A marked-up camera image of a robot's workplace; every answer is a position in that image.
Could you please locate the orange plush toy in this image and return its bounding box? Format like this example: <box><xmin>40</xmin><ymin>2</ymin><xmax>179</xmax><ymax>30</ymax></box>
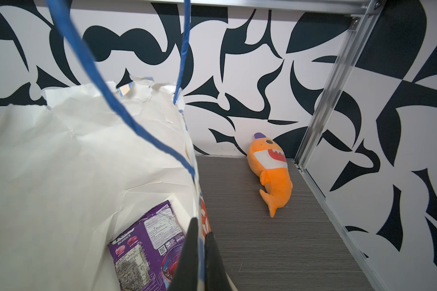
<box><xmin>246</xmin><ymin>132</ymin><xmax>293</xmax><ymax>218</ymax></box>

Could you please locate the purple snack bag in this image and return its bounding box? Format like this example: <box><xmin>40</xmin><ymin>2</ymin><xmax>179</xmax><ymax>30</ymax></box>
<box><xmin>108</xmin><ymin>201</ymin><xmax>185</xmax><ymax>291</ymax></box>

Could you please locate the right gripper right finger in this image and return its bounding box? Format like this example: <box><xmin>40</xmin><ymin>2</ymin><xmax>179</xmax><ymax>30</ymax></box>
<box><xmin>205</xmin><ymin>232</ymin><xmax>233</xmax><ymax>291</ymax></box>

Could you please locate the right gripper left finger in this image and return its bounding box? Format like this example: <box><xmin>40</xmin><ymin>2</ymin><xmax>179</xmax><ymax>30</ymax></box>
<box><xmin>168</xmin><ymin>218</ymin><xmax>199</xmax><ymax>291</ymax></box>

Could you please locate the blue checkered paper bag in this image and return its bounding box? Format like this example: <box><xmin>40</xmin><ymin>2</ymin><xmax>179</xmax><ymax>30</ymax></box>
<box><xmin>0</xmin><ymin>0</ymin><xmax>239</xmax><ymax>291</ymax></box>

